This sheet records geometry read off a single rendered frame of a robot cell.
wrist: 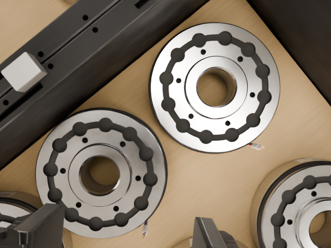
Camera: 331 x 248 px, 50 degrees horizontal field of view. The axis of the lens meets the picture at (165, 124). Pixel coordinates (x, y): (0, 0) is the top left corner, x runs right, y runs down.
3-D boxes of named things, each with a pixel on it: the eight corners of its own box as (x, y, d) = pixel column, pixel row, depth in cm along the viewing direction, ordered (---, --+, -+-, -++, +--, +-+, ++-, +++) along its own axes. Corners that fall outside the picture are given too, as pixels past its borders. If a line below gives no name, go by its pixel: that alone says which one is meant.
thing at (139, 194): (93, 262, 28) (91, 265, 27) (11, 164, 28) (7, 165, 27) (191, 182, 28) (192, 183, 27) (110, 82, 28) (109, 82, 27)
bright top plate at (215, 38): (197, 176, 28) (198, 178, 27) (125, 71, 28) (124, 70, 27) (302, 105, 28) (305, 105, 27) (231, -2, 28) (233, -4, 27)
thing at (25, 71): (24, 93, 20) (16, 91, 19) (8, 74, 20) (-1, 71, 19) (49, 73, 20) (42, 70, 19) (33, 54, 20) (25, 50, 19)
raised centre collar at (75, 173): (96, 218, 28) (95, 221, 27) (55, 170, 27) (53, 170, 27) (145, 178, 27) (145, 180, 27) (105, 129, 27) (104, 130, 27)
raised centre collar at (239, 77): (207, 132, 27) (208, 132, 27) (171, 79, 27) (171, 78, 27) (259, 96, 27) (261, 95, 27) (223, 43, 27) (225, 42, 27)
